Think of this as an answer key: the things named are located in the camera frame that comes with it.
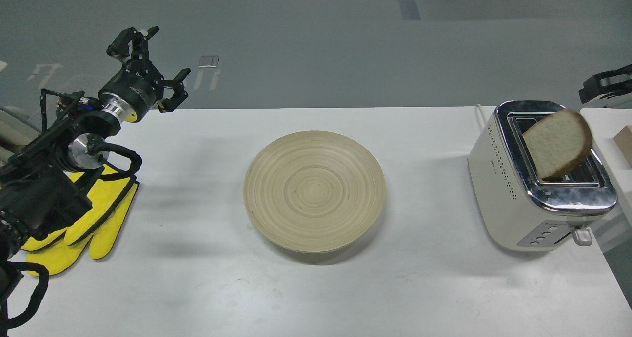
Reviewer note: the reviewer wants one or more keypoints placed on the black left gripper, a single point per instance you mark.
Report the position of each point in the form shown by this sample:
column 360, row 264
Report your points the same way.
column 138, row 85

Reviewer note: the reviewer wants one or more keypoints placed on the slice of brown bread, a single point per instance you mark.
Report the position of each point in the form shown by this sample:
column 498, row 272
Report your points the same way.
column 558, row 143

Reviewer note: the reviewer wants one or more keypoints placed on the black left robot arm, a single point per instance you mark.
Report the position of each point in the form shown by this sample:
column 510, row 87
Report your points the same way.
column 45, row 185

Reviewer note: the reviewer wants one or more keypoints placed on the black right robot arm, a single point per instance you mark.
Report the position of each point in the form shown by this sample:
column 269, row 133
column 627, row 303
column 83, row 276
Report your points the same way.
column 606, row 85

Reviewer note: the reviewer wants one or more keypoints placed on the cream and chrome toaster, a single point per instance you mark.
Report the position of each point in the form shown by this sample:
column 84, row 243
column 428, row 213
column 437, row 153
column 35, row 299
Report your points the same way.
column 521, row 210

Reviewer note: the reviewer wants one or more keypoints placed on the grey floor socket plate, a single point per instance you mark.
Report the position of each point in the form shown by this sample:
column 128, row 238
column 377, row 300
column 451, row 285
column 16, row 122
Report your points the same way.
column 208, row 62

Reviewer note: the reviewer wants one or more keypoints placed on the yellow oven mitt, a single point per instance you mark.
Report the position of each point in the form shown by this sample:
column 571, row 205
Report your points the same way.
column 96, row 231

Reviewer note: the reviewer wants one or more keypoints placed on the round wooden plate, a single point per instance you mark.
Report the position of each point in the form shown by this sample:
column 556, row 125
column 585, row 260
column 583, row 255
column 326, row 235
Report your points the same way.
column 314, row 192

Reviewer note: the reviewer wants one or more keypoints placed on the white side table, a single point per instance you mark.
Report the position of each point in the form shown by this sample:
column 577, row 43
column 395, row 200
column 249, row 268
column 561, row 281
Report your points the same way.
column 615, row 229

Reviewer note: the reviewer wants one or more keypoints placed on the small wooden block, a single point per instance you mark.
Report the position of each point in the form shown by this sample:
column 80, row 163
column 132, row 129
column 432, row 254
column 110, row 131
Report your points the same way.
column 623, row 139

